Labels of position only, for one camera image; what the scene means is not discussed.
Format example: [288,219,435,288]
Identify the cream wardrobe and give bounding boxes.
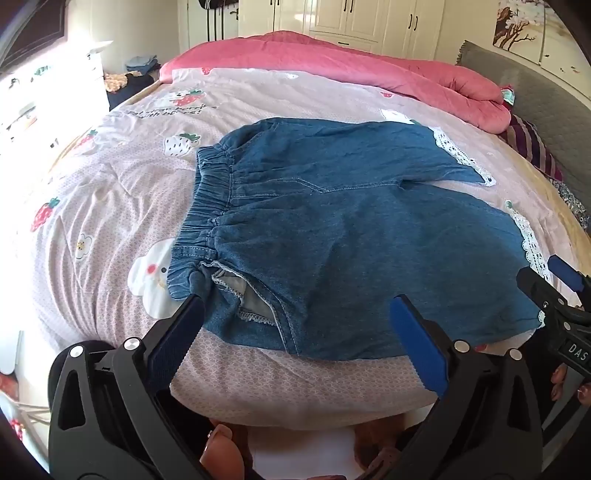
[187,0,499,61]

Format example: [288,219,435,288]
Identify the strawberry print bed sheet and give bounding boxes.
[14,67,587,418]

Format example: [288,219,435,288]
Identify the white dresser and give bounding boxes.
[69,41,114,112]

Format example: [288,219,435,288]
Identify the red printed cardboard box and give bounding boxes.
[0,374,24,439]

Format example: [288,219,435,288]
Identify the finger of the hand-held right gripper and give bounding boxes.
[516,265,570,324]
[547,254,591,296]

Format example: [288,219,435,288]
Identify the white wire rack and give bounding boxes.
[18,401,51,425]

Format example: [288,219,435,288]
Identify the striped pillow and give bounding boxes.
[499,113,564,181]

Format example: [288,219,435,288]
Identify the person's right hand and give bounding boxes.
[551,362,591,416]

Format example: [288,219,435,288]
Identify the grey padded headboard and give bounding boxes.
[457,41,591,217]

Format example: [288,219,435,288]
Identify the pink quilt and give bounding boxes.
[159,30,512,134]

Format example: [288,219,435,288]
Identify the black television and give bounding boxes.
[0,0,70,61]

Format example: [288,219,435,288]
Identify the floral patterned pillow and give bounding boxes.
[551,178,591,227]

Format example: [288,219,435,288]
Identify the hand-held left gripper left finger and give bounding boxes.
[48,293,245,480]

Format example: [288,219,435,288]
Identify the blue denim pants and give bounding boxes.
[167,117,555,356]

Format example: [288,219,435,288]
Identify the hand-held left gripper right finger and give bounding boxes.
[369,295,546,480]

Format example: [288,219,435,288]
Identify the pile of folded clothes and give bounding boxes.
[126,55,160,75]

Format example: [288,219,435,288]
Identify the blossom wall picture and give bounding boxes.
[492,0,550,63]

